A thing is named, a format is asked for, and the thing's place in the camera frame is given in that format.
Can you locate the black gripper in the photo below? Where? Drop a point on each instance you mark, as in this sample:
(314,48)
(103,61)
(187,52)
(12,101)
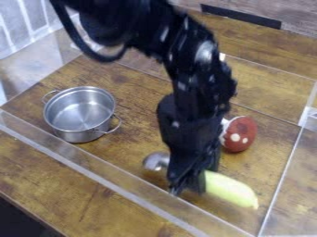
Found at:
(193,141)

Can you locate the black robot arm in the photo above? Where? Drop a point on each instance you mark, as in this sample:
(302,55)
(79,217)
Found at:
(106,27)

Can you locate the red toy mushroom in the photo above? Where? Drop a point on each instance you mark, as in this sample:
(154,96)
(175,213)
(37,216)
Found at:
(238,134)

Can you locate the small steel pot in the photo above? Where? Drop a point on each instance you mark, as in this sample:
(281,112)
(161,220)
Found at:
(79,113)

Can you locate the clear acrylic triangle stand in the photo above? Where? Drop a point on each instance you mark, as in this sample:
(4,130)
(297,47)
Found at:
(95,47)

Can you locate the black strip on table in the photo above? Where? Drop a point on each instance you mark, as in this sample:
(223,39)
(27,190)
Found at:
(270,23)

